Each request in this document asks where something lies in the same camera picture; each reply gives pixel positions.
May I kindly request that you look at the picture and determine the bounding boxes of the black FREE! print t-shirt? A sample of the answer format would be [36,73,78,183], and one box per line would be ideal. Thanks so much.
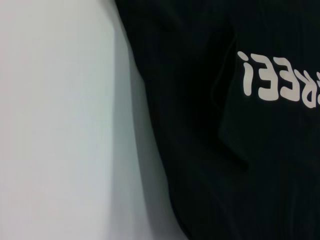
[113,0,320,240]

